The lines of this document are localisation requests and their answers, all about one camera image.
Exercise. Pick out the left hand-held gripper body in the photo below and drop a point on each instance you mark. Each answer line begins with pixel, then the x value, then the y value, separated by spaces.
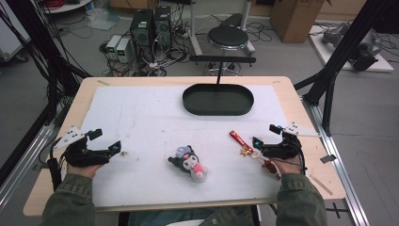
pixel 73 147

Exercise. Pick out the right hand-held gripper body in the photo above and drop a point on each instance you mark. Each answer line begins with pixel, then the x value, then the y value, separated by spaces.
pixel 285 147

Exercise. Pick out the black tray hanger stand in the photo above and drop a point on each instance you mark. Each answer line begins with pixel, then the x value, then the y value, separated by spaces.
pixel 218 100

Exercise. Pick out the black and pink plush toy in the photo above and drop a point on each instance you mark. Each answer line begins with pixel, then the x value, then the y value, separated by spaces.
pixel 188 161

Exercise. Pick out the person's right hand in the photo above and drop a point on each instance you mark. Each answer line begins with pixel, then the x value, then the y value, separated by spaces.
pixel 291 166

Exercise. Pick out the person's left hand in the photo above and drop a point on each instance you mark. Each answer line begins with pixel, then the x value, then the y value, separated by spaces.
pixel 83 171

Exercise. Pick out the white table mat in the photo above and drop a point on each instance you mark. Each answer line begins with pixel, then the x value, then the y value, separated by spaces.
pixel 150 125

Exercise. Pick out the grey tape piece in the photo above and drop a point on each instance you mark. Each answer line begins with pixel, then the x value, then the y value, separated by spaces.
pixel 328 158

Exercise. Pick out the thin wooden stick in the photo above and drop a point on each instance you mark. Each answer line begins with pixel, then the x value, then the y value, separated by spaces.
pixel 321 185

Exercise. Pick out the white power supply unit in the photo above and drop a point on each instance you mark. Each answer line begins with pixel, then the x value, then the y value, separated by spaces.
pixel 113 45
pixel 124 50

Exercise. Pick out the black round stool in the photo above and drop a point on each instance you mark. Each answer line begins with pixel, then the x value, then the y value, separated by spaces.
pixel 228 37

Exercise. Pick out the cardboard box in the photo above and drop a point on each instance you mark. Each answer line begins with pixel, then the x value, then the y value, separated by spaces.
pixel 295 20

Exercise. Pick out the black computer tower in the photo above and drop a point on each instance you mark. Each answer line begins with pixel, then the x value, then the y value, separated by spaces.
pixel 162 26
pixel 141 31

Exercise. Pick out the clear plastic bag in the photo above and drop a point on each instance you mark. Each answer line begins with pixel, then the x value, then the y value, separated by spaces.
pixel 102 19

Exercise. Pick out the grey and black device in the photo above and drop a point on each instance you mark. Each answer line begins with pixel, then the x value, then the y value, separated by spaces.
pixel 367 53

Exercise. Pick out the white floor board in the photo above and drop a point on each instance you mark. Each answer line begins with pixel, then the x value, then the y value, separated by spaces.
pixel 386 64

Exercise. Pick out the white round table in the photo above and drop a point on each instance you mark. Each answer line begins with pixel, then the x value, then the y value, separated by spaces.
pixel 67 6

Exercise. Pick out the aluminium rail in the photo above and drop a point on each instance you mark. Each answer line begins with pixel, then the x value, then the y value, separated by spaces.
pixel 22 163
pixel 342 175

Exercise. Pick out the black metal frame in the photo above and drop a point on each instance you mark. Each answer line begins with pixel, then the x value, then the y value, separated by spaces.
pixel 40 47
pixel 342 53

